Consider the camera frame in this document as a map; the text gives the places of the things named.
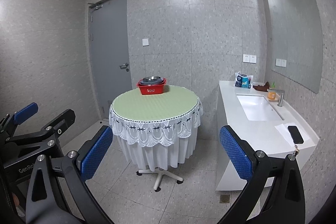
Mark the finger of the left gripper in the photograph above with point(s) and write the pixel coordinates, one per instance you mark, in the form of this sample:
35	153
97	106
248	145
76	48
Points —
25	113
58	125

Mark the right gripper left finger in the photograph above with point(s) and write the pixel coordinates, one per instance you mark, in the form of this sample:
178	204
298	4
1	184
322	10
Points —
92	152

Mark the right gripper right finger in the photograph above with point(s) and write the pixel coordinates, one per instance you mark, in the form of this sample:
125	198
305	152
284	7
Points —
240	153

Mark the large steel bowl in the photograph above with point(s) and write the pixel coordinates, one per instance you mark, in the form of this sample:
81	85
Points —
153	80

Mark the left hand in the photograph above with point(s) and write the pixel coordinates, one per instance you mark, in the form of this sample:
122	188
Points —
20	210

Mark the white sink counter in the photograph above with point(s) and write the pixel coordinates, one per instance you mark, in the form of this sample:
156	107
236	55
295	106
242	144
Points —
262	122

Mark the floor drain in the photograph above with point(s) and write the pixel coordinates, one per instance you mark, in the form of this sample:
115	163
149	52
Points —
225	198

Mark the black smartphone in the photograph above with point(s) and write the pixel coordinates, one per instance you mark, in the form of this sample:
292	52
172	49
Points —
295	134

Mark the white lace tablecloth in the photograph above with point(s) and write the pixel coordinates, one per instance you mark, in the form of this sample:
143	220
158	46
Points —
158	144

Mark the orange soap bottle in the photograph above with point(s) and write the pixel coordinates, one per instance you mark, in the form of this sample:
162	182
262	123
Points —
271	94

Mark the white table base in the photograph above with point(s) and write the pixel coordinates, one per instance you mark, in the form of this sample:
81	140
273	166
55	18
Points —
160	173

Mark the brown cloth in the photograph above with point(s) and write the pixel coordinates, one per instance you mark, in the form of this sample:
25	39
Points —
262	88

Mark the chrome faucet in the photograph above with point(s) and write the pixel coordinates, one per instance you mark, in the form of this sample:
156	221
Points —
279	97

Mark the blue white tissue pack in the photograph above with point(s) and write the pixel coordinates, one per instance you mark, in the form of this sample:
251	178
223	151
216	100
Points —
243	81

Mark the grey door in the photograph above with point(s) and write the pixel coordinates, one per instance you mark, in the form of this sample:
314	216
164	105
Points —
108	50

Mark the red plastic basin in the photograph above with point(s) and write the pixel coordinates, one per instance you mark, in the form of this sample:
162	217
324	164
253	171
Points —
151	89

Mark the green round table mat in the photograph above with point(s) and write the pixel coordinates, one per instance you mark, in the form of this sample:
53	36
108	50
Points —
173	102

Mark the door closer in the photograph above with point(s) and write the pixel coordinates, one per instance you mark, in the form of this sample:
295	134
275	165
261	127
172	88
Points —
95	6

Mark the metal door handle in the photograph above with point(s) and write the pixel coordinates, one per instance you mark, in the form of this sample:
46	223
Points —
125	67

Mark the white double wall socket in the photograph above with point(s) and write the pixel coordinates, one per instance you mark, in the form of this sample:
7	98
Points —
249	58

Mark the white wall switch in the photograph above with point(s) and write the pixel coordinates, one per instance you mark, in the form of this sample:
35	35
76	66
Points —
145	42

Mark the wall mirror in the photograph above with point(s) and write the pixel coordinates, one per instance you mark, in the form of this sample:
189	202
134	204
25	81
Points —
296	36

